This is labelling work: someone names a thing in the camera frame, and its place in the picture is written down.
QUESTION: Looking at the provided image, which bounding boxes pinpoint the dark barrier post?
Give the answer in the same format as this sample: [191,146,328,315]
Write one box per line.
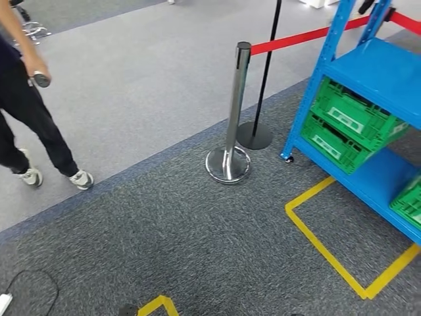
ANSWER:
[358,0,376,16]

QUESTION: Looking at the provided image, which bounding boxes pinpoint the person's left hand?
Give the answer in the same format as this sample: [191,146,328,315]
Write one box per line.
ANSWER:
[23,52,51,84]

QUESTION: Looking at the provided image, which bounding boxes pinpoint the black power cable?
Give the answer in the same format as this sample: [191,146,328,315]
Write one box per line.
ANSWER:
[5,269,60,316]

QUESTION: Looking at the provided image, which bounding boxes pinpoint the white power strip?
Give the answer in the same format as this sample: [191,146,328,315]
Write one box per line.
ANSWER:
[0,293,13,315]

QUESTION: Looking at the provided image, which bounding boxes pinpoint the person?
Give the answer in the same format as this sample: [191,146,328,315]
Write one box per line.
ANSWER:
[0,0,94,192]

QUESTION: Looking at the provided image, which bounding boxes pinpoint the blue metal shelf rack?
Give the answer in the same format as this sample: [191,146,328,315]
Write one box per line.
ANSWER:
[281,0,421,245]

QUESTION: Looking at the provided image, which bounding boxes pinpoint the chrome barrier stanchion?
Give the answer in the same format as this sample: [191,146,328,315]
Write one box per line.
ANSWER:
[205,41,252,184]

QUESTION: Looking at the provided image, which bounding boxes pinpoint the black barrier stanchion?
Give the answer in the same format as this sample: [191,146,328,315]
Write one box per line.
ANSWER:
[236,0,283,151]

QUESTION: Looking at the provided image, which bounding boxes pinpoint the chrome base stool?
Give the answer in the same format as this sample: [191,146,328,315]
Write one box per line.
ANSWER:
[13,6,52,47]

